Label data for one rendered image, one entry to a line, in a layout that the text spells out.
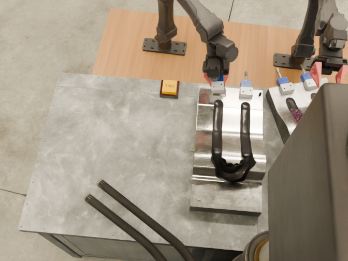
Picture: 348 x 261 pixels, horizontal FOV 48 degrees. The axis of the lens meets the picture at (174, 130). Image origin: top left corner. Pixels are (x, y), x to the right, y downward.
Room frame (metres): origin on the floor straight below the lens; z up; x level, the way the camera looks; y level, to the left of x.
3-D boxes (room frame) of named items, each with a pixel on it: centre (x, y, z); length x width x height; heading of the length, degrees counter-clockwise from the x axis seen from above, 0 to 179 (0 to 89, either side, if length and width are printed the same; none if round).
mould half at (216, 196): (0.62, -0.21, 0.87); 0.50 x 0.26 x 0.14; 175
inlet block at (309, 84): (0.95, -0.56, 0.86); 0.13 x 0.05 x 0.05; 12
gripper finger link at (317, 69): (0.72, -0.48, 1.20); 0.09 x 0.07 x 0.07; 172
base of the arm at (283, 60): (1.06, -0.55, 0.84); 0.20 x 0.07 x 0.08; 82
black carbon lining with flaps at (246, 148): (0.64, -0.22, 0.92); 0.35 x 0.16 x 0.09; 175
